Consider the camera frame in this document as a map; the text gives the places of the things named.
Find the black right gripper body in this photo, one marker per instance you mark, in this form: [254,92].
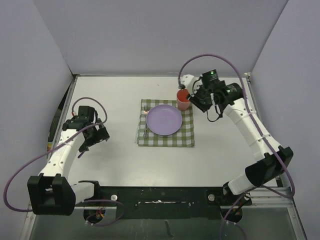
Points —
[201,98]

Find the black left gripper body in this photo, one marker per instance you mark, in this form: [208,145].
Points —
[96,137]

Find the orange plastic cup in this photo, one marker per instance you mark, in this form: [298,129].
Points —
[182,99]

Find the purple plastic plate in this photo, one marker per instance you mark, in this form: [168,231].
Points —
[164,120]

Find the green white checkered cloth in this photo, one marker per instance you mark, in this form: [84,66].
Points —
[184,137]

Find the silver metal fork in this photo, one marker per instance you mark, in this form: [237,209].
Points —
[145,112]

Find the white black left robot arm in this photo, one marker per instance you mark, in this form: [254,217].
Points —
[57,169]

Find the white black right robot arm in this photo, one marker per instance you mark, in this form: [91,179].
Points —
[271,158]

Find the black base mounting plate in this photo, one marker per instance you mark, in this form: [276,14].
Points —
[164,203]

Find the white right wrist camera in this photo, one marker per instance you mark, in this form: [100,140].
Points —
[191,83]

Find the aluminium front frame rail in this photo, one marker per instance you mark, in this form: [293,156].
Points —
[62,198]

